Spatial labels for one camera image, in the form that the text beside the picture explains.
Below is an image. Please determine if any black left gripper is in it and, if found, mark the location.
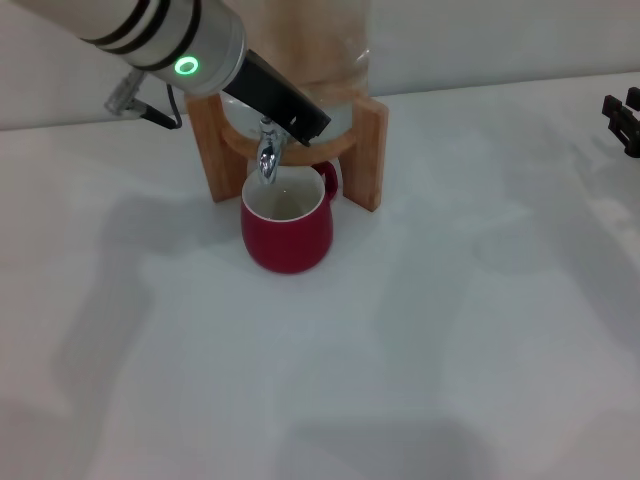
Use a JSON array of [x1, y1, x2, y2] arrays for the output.
[[222, 48, 334, 147]]

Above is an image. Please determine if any chrome faucet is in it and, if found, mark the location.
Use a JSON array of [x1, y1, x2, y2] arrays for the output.
[[256, 115, 292, 187]]

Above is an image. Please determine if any red ceramic cup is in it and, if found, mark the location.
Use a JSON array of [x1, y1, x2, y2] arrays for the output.
[[239, 160, 341, 276]]

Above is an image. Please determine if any glass water dispenser jar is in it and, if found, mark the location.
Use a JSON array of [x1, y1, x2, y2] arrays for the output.
[[222, 0, 374, 151]]

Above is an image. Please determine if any wooden dispenser stand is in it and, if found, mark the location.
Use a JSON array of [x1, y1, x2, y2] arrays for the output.
[[182, 92, 390, 214]]

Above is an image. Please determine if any black cable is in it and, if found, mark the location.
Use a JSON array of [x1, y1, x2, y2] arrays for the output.
[[134, 84, 184, 132]]

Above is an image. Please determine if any metal cable plug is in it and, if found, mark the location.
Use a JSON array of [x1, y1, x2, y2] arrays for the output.
[[103, 67, 146, 115]]

